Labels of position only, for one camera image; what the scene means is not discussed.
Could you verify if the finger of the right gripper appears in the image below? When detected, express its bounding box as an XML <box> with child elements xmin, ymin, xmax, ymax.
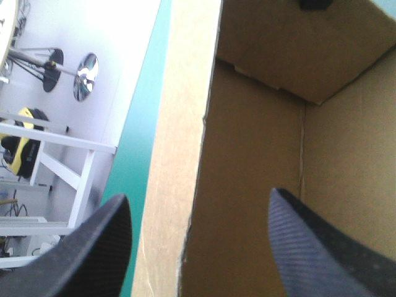
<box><xmin>299</xmin><ymin>0</ymin><xmax>334</xmax><ymax>12</ymax></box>

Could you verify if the white frame rack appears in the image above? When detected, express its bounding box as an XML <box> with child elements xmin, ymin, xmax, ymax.
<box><xmin>0</xmin><ymin>113</ymin><xmax>118</xmax><ymax>270</ymax></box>

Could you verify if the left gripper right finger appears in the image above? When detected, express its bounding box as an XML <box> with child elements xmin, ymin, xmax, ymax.
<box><xmin>267</xmin><ymin>187</ymin><xmax>396</xmax><ymax>297</ymax></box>

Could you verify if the yellow robot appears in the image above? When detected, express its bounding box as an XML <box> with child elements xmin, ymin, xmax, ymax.
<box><xmin>0</xmin><ymin>106</ymin><xmax>50</xmax><ymax>181</ymax></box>

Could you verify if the black stool with chrome base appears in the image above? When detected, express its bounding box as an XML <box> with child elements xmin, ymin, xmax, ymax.
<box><xmin>41</xmin><ymin>48</ymin><xmax>100</xmax><ymax>103</ymax></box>

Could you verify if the round white table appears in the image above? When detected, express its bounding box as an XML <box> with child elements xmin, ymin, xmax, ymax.
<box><xmin>0</xmin><ymin>0</ymin><xmax>20</xmax><ymax>77</ymax></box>

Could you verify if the brown cardboard box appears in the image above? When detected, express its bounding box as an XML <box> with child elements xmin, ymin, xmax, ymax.
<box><xmin>131</xmin><ymin>0</ymin><xmax>396</xmax><ymax>297</ymax></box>

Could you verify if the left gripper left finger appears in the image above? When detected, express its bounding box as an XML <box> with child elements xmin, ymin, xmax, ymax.
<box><xmin>0</xmin><ymin>194</ymin><xmax>134</xmax><ymax>297</ymax></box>

